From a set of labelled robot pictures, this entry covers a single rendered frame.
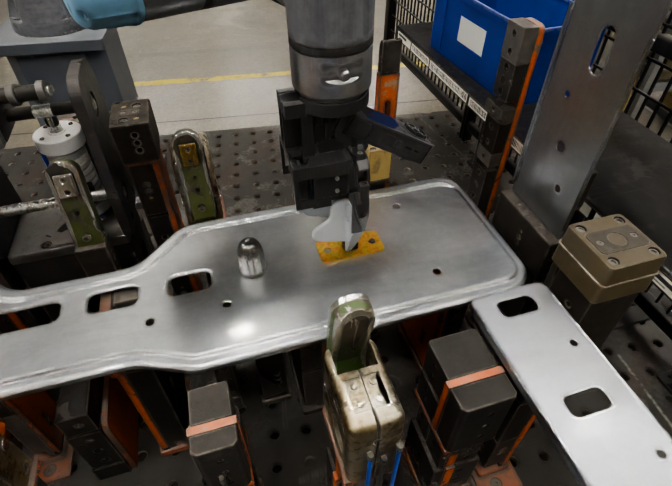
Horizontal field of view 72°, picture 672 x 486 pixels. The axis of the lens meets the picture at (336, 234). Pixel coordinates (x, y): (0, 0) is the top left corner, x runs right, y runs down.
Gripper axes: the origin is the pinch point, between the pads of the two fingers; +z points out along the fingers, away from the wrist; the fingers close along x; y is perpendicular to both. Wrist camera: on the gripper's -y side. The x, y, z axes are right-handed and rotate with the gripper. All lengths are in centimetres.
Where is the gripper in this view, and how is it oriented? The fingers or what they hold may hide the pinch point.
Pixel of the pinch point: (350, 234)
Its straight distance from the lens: 58.2
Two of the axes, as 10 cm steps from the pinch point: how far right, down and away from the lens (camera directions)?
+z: 0.1, 7.2, 6.9
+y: -9.6, 2.0, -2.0
